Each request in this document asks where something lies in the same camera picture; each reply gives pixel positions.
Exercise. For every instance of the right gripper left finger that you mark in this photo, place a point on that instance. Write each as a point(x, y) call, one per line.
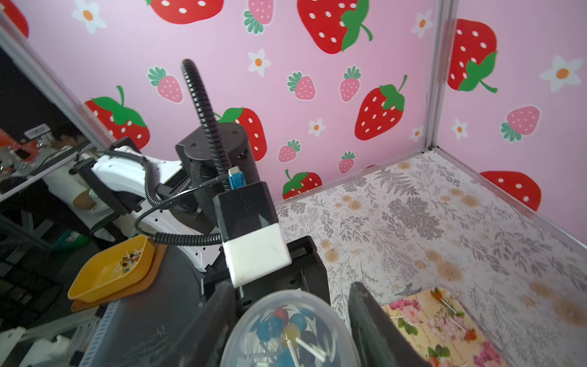
point(204, 340)

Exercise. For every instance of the floral rectangular tray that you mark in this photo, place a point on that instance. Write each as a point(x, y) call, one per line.
point(438, 328)

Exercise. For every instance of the clear jar blue candies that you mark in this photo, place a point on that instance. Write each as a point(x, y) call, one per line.
point(290, 328)

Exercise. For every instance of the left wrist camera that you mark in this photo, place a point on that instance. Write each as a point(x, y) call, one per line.
point(252, 237)

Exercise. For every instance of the orange tray outside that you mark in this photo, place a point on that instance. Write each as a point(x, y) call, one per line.
point(142, 285)

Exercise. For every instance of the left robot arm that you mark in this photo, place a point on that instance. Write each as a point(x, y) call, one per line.
point(212, 204)

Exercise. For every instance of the yellow bin outside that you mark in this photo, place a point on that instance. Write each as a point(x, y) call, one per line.
point(113, 270)

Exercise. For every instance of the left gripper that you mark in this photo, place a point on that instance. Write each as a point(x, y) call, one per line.
point(306, 272)

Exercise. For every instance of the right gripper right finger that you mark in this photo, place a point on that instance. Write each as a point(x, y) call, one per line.
point(378, 341)

